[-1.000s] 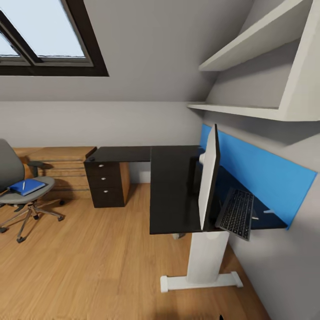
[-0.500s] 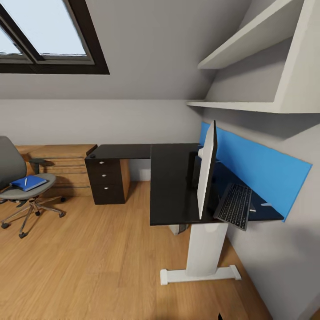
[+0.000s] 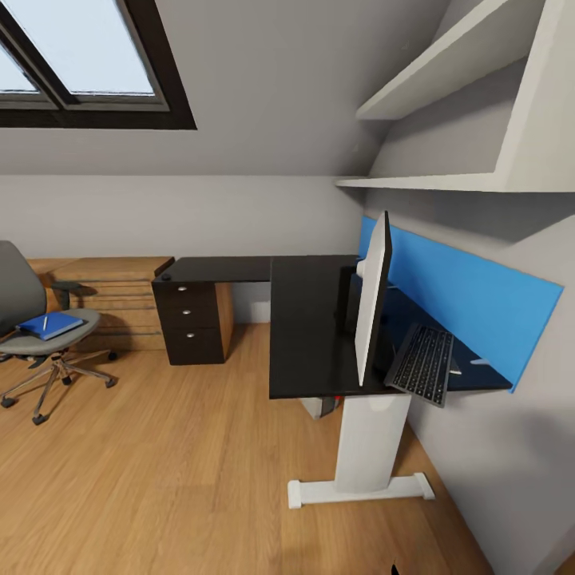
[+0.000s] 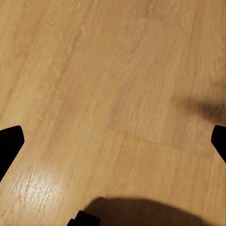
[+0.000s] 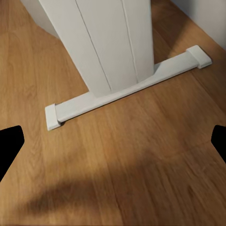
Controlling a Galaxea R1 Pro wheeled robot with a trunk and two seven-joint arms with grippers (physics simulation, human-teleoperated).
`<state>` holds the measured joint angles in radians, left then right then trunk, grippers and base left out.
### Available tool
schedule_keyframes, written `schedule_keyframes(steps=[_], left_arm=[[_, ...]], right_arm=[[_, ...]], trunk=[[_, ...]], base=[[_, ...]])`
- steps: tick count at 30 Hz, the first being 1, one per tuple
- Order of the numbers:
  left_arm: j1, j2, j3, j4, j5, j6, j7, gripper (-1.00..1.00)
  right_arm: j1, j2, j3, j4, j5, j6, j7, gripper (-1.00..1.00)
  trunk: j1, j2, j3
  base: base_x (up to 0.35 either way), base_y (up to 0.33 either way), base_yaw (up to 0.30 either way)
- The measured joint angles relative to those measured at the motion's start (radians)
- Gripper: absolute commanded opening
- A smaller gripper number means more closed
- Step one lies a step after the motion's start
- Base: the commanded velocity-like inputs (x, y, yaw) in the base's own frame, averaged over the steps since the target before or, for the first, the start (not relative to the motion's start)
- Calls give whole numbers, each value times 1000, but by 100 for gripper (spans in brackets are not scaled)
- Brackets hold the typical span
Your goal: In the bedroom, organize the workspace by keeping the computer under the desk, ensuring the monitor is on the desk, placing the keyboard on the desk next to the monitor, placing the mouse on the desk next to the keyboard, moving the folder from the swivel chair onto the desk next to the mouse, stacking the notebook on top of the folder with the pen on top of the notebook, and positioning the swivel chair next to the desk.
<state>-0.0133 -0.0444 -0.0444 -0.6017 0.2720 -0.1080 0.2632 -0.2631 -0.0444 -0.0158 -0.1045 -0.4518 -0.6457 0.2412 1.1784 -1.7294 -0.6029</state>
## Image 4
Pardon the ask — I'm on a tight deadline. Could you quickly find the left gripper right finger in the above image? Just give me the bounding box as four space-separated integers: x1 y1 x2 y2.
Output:
211 125 226 163

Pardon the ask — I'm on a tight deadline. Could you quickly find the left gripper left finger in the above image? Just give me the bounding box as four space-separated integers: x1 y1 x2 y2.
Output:
0 125 24 182

